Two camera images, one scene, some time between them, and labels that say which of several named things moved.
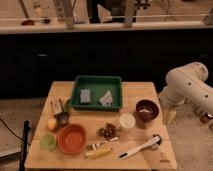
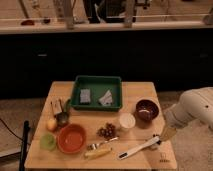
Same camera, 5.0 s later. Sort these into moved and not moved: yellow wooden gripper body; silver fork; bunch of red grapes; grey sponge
Moved: yellow wooden gripper body
Not moved: silver fork; grey sponge; bunch of red grapes
